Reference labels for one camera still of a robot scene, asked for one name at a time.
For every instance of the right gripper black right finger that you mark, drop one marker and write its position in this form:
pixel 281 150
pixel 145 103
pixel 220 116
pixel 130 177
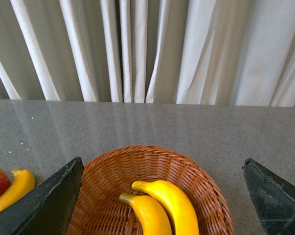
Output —
pixel 273 198

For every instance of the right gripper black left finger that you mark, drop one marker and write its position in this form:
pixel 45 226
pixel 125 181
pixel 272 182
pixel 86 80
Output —
pixel 48 208

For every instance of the yellow banana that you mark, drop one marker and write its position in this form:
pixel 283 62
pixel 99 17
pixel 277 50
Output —
pixel 23 182
pixel 150 213
pixel 175 202

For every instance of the right brown wicker basket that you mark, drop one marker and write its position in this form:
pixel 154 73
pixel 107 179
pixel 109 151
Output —
pixel 98 210

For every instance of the yellow banana in basket front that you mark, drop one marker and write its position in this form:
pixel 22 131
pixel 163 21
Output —
pixel 150 213

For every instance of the white pleated curtain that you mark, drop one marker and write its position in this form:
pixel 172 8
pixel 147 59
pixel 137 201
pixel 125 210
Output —
pixel 216 52

